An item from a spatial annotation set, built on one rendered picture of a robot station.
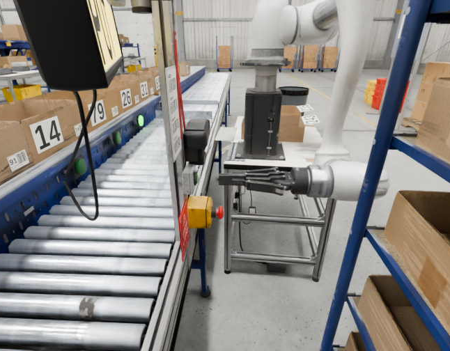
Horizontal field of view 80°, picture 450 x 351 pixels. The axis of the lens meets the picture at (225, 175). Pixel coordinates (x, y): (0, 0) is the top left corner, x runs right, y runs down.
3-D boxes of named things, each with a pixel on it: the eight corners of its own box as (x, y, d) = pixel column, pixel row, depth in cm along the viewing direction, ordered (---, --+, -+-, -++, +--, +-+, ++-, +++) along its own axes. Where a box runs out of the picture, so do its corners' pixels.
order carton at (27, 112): (35, 166, 98) (20, 121, 91) (-41, 165, 100) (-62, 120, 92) (89, 134, 134) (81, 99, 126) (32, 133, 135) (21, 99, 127)
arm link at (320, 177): (335, 173, 66) (311, 173, 67) (329, 204, 70) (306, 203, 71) (324, 159, 74) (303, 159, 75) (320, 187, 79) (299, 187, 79)
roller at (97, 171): (199, 182, 125) (198, 173, 123) (91, 180, 127) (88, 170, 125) (200, 177, 130) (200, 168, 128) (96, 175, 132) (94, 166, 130)
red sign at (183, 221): (183, 262, 68) (180, 220, 62) (180, 262, 68) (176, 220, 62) (193, 223, 82) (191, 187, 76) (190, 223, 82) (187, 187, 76)
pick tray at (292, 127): (303, 143, 162) (305, 126, 157) (240, 139, 167) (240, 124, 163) (299, 129, 187) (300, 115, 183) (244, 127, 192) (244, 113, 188)
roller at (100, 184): (195, 197, 114) (194, 186, 111) (76, 194, 116) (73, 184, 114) (196, 191, 118) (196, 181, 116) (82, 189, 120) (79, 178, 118)
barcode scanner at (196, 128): (211, 147, 84) (210, 115, 78) (207, 166, 74) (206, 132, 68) (191, 146, 84) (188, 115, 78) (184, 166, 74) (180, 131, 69)
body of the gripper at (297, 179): (304, 161, 75) (271, 161, 75) (311, 175, 67) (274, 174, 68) (301, 185, 78) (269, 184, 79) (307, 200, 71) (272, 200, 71)
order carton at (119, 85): (120, 115, 169) (115, 88, 161) (75, 115, 170) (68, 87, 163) (141, 103, 204) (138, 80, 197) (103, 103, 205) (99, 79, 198)
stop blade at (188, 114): (212, 122, 217) (212, 111, 213) (156, 121, 219) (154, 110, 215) (212, 122, 217) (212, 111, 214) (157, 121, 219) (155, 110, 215)
